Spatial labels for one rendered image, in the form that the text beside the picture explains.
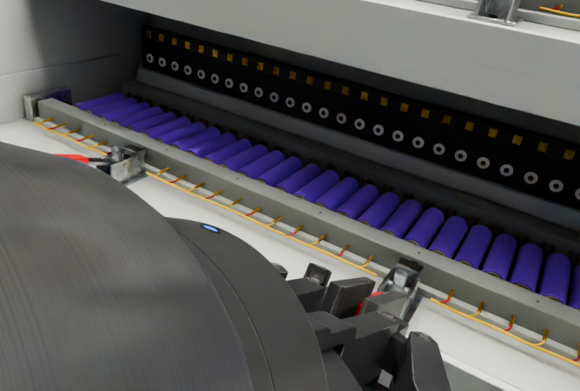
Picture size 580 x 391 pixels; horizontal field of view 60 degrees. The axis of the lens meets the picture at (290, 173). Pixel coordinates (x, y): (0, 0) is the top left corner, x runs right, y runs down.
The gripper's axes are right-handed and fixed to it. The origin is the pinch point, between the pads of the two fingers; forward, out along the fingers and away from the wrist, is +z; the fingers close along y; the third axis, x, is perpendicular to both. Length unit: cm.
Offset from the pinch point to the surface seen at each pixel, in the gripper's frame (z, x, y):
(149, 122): 15.4, 5.4, -31.2
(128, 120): 14.4, 4.8, -33.3
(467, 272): 11.3, 3.7, 3.5
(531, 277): 14.4, 5.0, 7.5
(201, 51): 19.5, 15.2, -31.7
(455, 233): 16.3, 6.0, 1.4
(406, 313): 8.5, -0.3, 1.0
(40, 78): 11.4, 5.6, -44.3
